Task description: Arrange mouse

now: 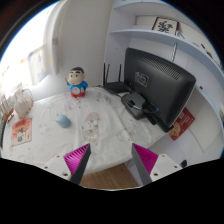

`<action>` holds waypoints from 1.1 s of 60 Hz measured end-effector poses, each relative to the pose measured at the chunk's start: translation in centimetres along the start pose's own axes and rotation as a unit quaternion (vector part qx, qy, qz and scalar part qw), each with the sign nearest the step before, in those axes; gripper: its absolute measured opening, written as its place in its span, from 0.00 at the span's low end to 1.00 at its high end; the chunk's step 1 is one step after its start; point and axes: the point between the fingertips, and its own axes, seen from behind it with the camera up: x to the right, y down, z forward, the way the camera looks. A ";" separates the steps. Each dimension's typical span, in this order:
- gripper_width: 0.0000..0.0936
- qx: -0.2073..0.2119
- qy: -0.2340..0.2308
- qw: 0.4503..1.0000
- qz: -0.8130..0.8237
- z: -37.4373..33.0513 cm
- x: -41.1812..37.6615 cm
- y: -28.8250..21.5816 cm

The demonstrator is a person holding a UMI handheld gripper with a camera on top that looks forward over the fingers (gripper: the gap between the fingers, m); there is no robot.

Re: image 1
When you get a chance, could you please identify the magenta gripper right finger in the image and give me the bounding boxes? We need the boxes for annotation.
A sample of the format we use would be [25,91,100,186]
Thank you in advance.
[131,143,184,186]

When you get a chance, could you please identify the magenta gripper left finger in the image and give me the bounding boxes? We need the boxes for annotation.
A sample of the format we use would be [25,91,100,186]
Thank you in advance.
[43,143,92,186]

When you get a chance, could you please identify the black computer monitor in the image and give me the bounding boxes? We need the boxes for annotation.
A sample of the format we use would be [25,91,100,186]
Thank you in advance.
[124,48,196,132]

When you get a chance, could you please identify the white patterned tablecloth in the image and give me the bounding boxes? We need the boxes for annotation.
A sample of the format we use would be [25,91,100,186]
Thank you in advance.
[2,87,164,174]

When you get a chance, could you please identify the red paper card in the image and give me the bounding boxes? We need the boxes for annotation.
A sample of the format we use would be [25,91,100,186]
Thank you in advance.
[169,108,195,140]

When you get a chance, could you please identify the black monitor stand base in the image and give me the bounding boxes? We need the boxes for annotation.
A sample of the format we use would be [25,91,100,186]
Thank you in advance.
[120,91,158,121]

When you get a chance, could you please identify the black wifi router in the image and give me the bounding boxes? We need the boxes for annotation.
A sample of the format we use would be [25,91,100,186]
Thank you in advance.
[103,64,130,93]

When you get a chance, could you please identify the white woven bag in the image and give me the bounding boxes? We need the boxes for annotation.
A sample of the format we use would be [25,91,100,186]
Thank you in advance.
[14,88,34,118]

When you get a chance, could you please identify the cartoon boy figurine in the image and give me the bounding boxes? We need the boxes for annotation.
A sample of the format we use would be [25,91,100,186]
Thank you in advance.
[65,67,88,98]

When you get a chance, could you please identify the framed calligraphy picture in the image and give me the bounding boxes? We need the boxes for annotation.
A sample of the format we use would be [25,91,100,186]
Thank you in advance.
[153,17,178,35]

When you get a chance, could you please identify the white wall shelf unit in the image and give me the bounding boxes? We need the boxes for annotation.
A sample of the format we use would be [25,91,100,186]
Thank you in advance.
[104,0,224,165]

